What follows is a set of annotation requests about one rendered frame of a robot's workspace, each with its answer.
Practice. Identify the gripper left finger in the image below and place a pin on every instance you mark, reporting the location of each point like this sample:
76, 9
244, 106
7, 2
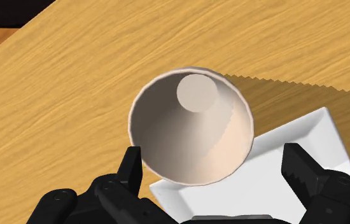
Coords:
122, 192

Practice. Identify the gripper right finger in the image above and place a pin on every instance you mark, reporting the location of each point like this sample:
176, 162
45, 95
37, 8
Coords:
324, 192

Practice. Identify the white square plate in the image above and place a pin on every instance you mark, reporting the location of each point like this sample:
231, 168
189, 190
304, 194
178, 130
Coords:
255, 192

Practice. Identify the white paper cup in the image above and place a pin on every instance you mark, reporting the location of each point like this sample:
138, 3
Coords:
190, 130

